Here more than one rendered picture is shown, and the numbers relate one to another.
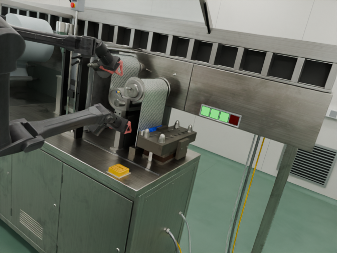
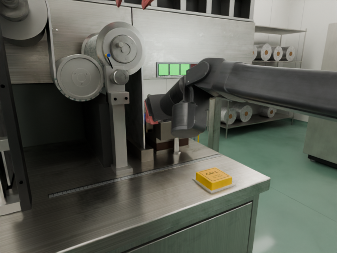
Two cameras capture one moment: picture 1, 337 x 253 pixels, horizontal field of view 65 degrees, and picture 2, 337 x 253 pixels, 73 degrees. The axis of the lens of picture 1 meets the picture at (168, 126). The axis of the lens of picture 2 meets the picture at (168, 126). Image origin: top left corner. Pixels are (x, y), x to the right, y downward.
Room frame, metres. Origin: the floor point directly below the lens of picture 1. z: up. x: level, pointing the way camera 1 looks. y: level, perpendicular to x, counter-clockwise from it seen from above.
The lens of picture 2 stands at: (0.95, 0.73, 1.21)
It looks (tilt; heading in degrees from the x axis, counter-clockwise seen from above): 15 degrees down; 302
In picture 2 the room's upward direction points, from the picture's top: straight up
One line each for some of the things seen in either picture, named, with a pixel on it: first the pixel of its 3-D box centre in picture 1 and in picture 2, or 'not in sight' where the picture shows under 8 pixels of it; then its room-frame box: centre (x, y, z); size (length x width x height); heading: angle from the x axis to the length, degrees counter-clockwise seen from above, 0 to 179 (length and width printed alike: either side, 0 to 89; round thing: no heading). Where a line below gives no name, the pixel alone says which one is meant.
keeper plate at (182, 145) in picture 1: (182, 148); not in sight; (1.44, -0.11, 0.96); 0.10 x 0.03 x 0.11; 151
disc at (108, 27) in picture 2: (134, 90); (122, 49); (1.42, 0.22, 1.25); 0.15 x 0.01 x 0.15; 61
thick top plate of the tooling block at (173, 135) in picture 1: (169, 138); (156, 117); (1.47, -0.02, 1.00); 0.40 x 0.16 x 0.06; 151
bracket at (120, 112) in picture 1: (119, 124); (119, 121); (1.40, 0.27, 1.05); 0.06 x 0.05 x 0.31; 151
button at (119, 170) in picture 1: (119, 170); (213, 178); (1.14, 0.19, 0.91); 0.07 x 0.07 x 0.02; 61
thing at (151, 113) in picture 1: (152, 115); (130, 93); (1.50, 0.11, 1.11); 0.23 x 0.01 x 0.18; 151
